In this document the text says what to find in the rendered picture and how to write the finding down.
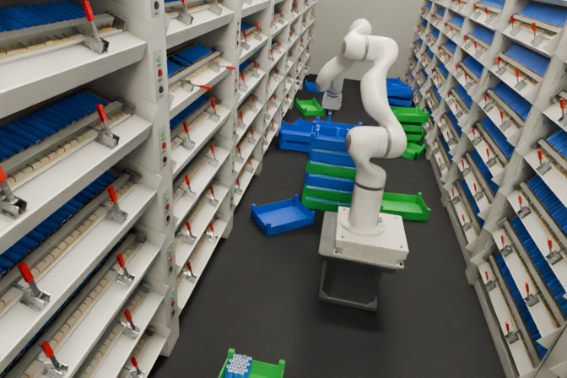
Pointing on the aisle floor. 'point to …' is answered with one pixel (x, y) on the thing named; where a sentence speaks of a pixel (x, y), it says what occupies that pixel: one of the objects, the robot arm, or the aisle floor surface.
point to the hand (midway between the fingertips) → (330, 112)
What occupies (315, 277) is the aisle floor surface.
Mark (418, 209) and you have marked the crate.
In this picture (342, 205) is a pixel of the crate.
